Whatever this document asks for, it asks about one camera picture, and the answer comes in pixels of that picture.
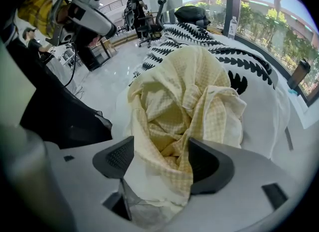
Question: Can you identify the clear water bottle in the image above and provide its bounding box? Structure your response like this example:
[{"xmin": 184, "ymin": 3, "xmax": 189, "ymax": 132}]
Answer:
[{"xmin": 228, "ymin": 16, "xmax": 237, "ymax": 39}]

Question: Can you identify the black frame side table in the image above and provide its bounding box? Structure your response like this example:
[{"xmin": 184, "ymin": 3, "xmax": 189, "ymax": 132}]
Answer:
[{"xmin": 74, "ymin": 38, "xmax": 112, "ymax": 72}]

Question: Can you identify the white round floor bed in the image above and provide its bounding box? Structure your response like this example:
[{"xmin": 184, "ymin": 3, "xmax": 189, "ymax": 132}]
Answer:
[{"xmin": 114, "ymin": 33, "xmax": 292, "ymax": 161}]

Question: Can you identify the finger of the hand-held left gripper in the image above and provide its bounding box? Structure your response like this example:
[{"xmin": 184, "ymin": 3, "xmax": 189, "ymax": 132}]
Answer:
[{"xmin": 67, "ymin": 2, "xmax": 118, "ymax": 40}]

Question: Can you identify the black cable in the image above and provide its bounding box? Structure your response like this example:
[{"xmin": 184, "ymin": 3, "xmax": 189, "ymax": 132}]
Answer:
[{"xmin": 63, "ymin": 42, "xmax": 77, "ymax": 87}]

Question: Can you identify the person's left forearm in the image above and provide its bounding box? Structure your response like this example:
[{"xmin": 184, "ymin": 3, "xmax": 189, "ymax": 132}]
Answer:
[{"xmin": 17, "ymin": 0, "xmax": 68, "ymax": 38}]

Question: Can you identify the black office chair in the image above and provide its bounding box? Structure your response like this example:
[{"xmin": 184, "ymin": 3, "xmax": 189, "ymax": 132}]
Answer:
[{"xmin": 136, "ymin": 0, "xmax": 167, "ymax": 48}]

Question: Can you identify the large window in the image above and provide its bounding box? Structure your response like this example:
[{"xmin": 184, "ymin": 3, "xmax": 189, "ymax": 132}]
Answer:
[{"xmin": 183, "ymin": 0, "xmax": 319, "ymax": 107}]

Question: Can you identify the black drinking bottle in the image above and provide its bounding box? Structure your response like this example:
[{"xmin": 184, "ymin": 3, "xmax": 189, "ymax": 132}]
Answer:
[{"xmin": 287, "ymin": 58, "xmax": 312, "ymax": 91}]

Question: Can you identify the black white patterned blanket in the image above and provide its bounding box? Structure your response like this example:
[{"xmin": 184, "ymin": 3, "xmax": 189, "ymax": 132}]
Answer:
[{"xmin": 128, "ymin": 22, "xmax": 278, "ymax": 96}]

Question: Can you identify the black backpack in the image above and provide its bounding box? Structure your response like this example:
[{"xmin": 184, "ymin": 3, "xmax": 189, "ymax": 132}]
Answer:
[{"xmin": 174, "ymin": 5, "xmax": 211, "ymax": 27}]

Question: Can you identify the cream yellow garment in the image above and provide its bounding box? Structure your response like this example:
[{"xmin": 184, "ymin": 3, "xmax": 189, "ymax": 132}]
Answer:
[{"xmin": 124, "ymin": 45, "xmax": 247, "ymax": 224}]

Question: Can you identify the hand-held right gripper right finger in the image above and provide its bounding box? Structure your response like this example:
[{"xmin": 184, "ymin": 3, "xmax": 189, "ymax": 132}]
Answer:
[{"xmin": 171, "ymin": 137, "xmax": 300, "ymax": 232}]

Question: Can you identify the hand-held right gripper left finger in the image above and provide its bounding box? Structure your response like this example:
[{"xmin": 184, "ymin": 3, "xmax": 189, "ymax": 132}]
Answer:
[{"xmin": 43, "ymin": 136, "xmax": 140, "ymax": 232}]

